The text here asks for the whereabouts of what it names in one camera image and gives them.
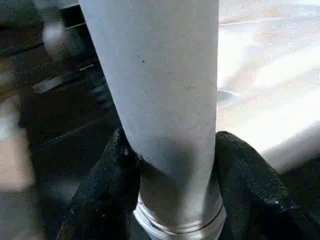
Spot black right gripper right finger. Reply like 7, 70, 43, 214
214, 130, 320, 240

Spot black work mat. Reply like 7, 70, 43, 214
0, 0, 320, 240

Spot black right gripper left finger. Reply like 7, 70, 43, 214
57, 127, 142, 240

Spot white plastic table top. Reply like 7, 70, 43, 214
132, 0, 320, 240

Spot white plastic table leg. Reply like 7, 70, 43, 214
78, 0, 227, 237

